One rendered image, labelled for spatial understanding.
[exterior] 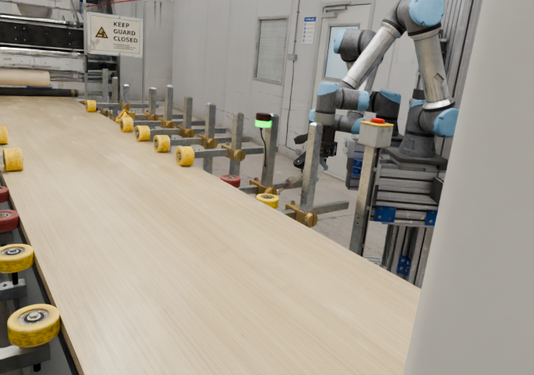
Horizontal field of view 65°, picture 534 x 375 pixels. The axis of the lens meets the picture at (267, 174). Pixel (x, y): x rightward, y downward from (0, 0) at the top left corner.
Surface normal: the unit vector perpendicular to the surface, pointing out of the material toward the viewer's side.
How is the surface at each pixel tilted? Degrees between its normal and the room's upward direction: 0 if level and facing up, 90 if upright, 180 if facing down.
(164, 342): 0
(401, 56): 90
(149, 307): 0
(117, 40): 90
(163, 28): 90
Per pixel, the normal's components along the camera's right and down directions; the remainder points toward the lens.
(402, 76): -0.85, 0.06
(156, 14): 0.51, 0.27
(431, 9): 0.13, 0.15
